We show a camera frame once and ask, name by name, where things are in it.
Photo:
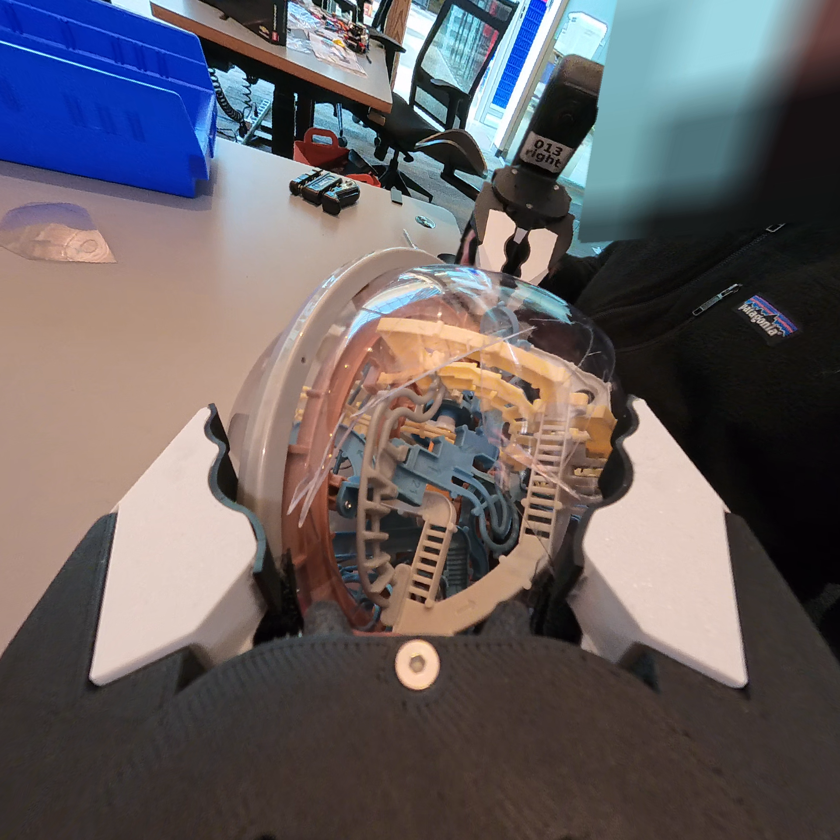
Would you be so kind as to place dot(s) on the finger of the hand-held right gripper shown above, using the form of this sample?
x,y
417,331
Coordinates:
x,y
541,256
491,247

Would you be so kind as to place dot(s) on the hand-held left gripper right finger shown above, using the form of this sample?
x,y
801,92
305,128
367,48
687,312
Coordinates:
x,y
670,565

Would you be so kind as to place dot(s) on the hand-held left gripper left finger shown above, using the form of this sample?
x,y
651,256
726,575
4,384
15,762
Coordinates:
x,y
171,565

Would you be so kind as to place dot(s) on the clear maze ball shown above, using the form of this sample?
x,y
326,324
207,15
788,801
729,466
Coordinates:
x,y
433,446

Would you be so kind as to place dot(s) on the black bit holder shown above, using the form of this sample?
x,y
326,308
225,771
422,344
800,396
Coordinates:
x,y
326,190

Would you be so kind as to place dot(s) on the person's black clothing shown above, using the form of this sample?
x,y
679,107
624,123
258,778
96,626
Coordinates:
x,y
735,394

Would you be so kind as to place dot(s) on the orange bag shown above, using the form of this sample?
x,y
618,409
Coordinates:
x,y
319,147

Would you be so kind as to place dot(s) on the wooden side table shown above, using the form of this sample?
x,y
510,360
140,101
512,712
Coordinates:
x,y
263,46

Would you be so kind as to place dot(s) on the small clear dome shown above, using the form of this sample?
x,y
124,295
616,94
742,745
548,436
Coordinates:
x,y
53,234

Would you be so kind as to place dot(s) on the blue storage bin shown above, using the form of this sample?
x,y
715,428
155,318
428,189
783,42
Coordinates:
x,y
105,112

